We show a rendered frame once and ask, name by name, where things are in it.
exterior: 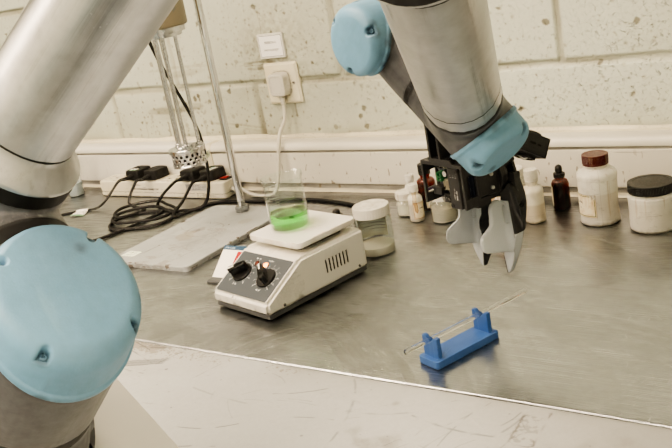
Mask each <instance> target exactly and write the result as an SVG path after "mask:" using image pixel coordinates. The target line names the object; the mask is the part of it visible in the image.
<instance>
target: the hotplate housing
mask: <svg viewBox="0 0 672 448"><path fill-rule="evenodd" d="M243 251H248V252H252V253H257V254H261V255H266V256H270V257H275V258H279V259H284V260H288V261H293V264H292V265H291V267H290V268H289V270H288V271H287V273H286V274H285V275H284V277H283V278H282V280H281V281H280V282H279V284H278V285H277V287H276V288H275V290H274V291H273V292H272V294H271V295H270V297H269V298H268V299H267V301H266V302H265V303H263V302H260V301H256V300H253V299H249V298H246V297H242V296H239V295H235V294H232V293H228V292H225V291H221V290H218V289H215V293H214V294H215V298H216V300H218V304H219V305H222V306H225V307H228V308H231V309H235V310H238V311H241V312H245V313H248V314H251V315H254V316H258V317H261V318H264V319H268V320H272V319H274V318H276V317H278V316H280V315H282V314H284V313H285V312H287V311H289V310H291V309H293V308H295V307H297V306H299V305H301V304H302V303H304V302H306V301H308V300H310V299H312V298H314V297H316V296H317V295H319V294H321V293H323V292H325V291H327V290H329V289H331V288H332V287H334V286H336V285H338V284H340V283H342V282H344V281H346V280H347V279H349V278H351V277H353V276H355V275H357V274H359V273H361V272H362V271H364V270H366V269H367V266H366V265H365V264H367V260H366V254H365V248H364V243H363V237H362V232H361V230H359V228H354V227H346V228H344V229H342V230H340V231H337V232H335V233H333V234H331V235H329V236H327V237H325V238H323V239H321V240H319V241H317V242H315V243H312V244H310V245H308V246H306V247H304V248H301V249H292V248H287V247H282V246H277V245H272V244H267V243H262V242H255V243H253V244H251V245H249V246H248V247H247V248H245V249H244V250H243Z"/></svg>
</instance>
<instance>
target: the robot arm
mask: <svg viewBox="0 0 672 448"><path fill-rule="evenodd" d="M177 2H178V0H29V1H28V3H27V4H26V6H25V8H24V9H23V11H22V13H21V14H20V16H19V18H18V19H17V21H16V23H15V24H14V26H13V28H12V29H11V31H10V33H9V34H8V36H7V38H6V39H5V41H4V42H3V44H2V46H1V47H0V448H95V424H94V417H95V415H96V413H97V411H98V410H99V408H100V406H101V404H102V402H103V400H104V399H105V397H106V395H107V393H108V391H109V389H110V388H111V386H112V384H113V382H114V381H115V380H116V379H117V377H118V376H119V375H120V374H121V372H122V371H123V369H124V368H125V366H126V364H127V362H128V360H129V358H130V355H131V353H132V350H133V346H134V342H135V338H136V336H137V333H138V330H139V326H140V321H141V312H142V306H141V297H140V292H139V288H138V285H137V282H136V279H135V277H134V275H133V273H132V271H131V269H130V268H129V266H128V265H127V263H126V262H125V260H124V259H123V258H122V257H121V256H120V255H119V253H118V252H117V251H116V250H115V249H113V248H112V247H111V246H110V245H109V244H107V243H106V242H105V241H103V240H102V239H100V238H98V239H97V240H96V241H95V240H92V239H90V238H88V237H87V234H88V233H87V232H86V231H84V230H81V229H78V228H75V227H71V226H68V224H67V223H66V221H65V220H64V218H63V217H62V215H61V214H60V207H61V205H62V204H63V202H64V201H65V199H66V198H67V196H68V195H69V193H70V192H71V191H72V189H73V188H74V186H75V185H76V183H77V182H78V179H79V177H80V162H79V159H78V156H77V153H76V151H75V150H76V149H77V147H78V146H79V144H80V143H81V142H82V140H83V139H84V137H85V136H86V134H87V133H88V131H89V130H90V128H91V127H92V126H93V124H94V123H95V121H96V120H97V118H98V117H99V115H100V114H101V112H102V111H103V110H104V108H105V107H106V105H107V104H108V102H109V101H110V99H111V98H112V96H113V95H114V94H115V92H116V91H117V89H118V88H119V86H120V85H121V83H122V82H123V80H124V79H125V78H126V76H127V75H128V73H129V72H130V70H131V69H132V67H133V66H134V64H135V63H136V62H137V60H138V59H139V57H140V56H141V54H142V53H143V51H144V50H145V48H146V47H147V45H148V44H149V43H150V41H151V40H152V38H153V37H154V35H155V34H156V32H157V31H158V29H159V28H160V27H161V25H162V24H163V22H164V21H165V19H166V18H167V16H168V15H169V13H170V12H171V11H172V9H173V8H174V6H175V5H176V3H177ZM331 44H332V48H333V52H334V54H335V57H336V59H337V61H338V62H339V64H340V65H341V66H342V67H343V68H344V69H345V70H346V71H347V72H348V73H351V74H354V75H356V76H359V77H362V76H374V75H377V74H379V75H380V76H381V77H382V78H383V79H384V80H385V82H386V83H387V84H388V85H389V86H390V87H391V88H392V89H393V91H394V92H395V93H396V94H397V95H398V96H399V97H400V98H401V100H402V101H403V102H404V103H405V104H406V105H407V106H408V107H409V108H410V109H411V110H412V111H413V112H414V114H415V115H416V116H417V117H418V118H419V119H420V120H421V121H422V123H423V124H424V130H425V136H426V143H427V149H428V156H429V157H426V158H424V159H421V160H420V164H421V171H422V177H423V184H424V190H425V196H426V202H430V201H433V200H435V199H438V198H440V197H442V199H443V201H445V202H449V203H452V204H451V206H452V208H455V209H458V212H459V214H458V218H457V220H456V221H455V222H454V223H453V224H452V225H451V226H450V227H449V228H448V230H447V232H446V239H447V241H448V243H450V244H465V243H473V246H474V249H475V251H476V254H477V256H478V258H479V260H480V262H481V264H482V265H484V266H485V265H487V264H488V261H489V258H490V255H491V253H501V252H504V259H505V263H506V268H507V272H508V273H510V272H512V271H514V269H515V266H516V263H517V261H518V257H519V254H520V249H521V246H522V241H523V232H524V230H525V228H526V213H527V200H526V194H525V190H524V187H523V185H522V182H521V179H520V172H519V171H517V169H516V166H515V163H514V157H517V158H520V159H522V160H530V161H533V160H534V161H535V159H546V156H547V152H548V148H549V144H550V140H551V139H549V138H546V137H544V136H541V134H540V133H538V132H536V131H533V130H529V126H528V123H527V122H526V121H525V119H524V118H523V117H522V116H521V115H520V114H519V113H518V111H517V107H516V106H515V105H511V104H510V103H509V102H508V101H507V100H506V98H505V97H504V96H503V93H502V86H501V80H500V74H499V68H498V62H497V56H496V50H495V44H494V38H493V32H492V26H491V20H490V14H489V8H488V2H487V0H357V1H354V2H352V3H350V4H347V5H345V6H344V7H342V8H341V9H340V10H339V11H338V12H337V14H336V16H335V17H334V19H333V23H332V27H331ZM513 156H514V157H513ZM432 168H435V174H436V181H437V185H435V186H433V189H434V190H432V191H429V190H428V183H427V177H426V171H427V170H430V169H432ZM495 197H500V200H493V201H492V202H491V199H493V198H495ZM488 217H489V218H488ZM489 222H490V223H489Z"/></svg>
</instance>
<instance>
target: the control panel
mask: <svg viewBox="0 0 672 448"><path fill-rule="evenodd" d="M243 260H245V261H246V262H247V263H249V264H250V265H251V272H250V273H249V275H248V276H247V277H246V278H244V279H243V280H241V281H235V280H234V279H233V277H232V275H231V274H230V273H229V272H228V273H227V274H226V276H225V277H224V278H223V280H222V281H221V283H220V284H219V285H218V287H217V288H216V289H218V290H221V291H225V292H228V293H232V294H235V295H239V296H242V297H246V298H249V299H253V300H256V301H260V302H263V303H265V302H266V301H267V299H268V298H269V297H270V295H271V294H272V292H273V291H274V290H275V288H276V287H277V285H278V284H279V282H280V281H281V280H282V278H283V277H284V275H285V274H286V273H287V271H288V270H289V268H290V267H291V265H292V264H293V261H288V260H284V259H279V258H275V257H270V256H266V255H261V254H257V253H252V252H248V251H243V253H242V254H241V256H240V257H239V258H238V260H237V261H236V262H235V264H236V263H238V262H240V261H243ZM256 261H259V264H262V265H264V264H265V263H268V265H267V266H266V267H265V269H269V268H271V269H273V270H274V271H275V273H276V275H275V278H274V280H273V281H272V282H271V283H270V284H269V285H267V286H265V287H258V286H257V285H256V279H257V268H256V267H257V265H255V262H256Z"/></svg>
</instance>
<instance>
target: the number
mask: <svg viewBox="0 0 672 448"><path fill-rule="evenodd" d="M242 252H243V251H241V250H227V249H224V252H223V254H222V257H221V259H220V262H219V264H218V267H217V269H216V272H215V274H225V275H226V273H227V272H228V271H227V270H226V269H227V268H228V267H229V266H231V265H233V264H234V262H235V261H236V260H237V258H238V257H239V256H240V254H241V253H242Z"/></svg>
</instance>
